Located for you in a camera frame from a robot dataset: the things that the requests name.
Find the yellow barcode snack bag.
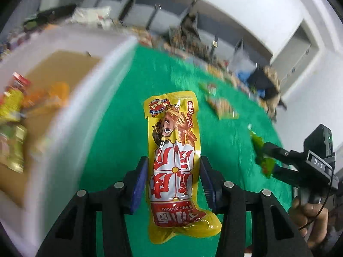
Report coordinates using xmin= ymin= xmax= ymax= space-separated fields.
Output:
xmin=1 ymin=88 xmax=27 ymax=173

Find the white plastic bag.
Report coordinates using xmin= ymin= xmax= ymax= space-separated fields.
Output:
xmin=68 ymin=6 xmax=113 ymax=27

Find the camouflage jacket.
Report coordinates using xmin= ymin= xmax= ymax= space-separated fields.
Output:
xmin=168 ymin=12 xmax=211 ymax=61

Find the orange sausage snack bag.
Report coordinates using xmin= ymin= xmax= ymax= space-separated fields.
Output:
xmin=21 ymin=82 xmax=70 ymax=115

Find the grey sofa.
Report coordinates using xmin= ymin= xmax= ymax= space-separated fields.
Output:
xmin=80 ymin=0 xmax=242 ymax=59

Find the green table cloth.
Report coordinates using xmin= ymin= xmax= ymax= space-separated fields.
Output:
xmin=77 ymin=43 xmax=294 ymax=257

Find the white foam box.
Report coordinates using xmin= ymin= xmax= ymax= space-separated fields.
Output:
xmin=1 ymin=25 xmax=138 ymax=256

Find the red snack packet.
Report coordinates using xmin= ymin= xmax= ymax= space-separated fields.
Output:
xmin=5 ymin=73 xmax=31 ymax=93

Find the yellow chicken foot snack packet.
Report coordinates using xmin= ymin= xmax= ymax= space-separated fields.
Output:
xmin=144 ymin=91 xmax=221 ymax=244

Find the right hand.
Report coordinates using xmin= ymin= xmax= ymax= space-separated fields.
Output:
xmin=288 ymin=197 xmax=328 ymax=249

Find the black bag on sofa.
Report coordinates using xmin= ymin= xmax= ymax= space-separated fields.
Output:
xmin=247 ymin=66 xmax=287 ymax=110

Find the green snack packet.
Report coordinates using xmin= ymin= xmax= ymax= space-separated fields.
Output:
xmin=249 ymin=129 xmax=276 ymax=179

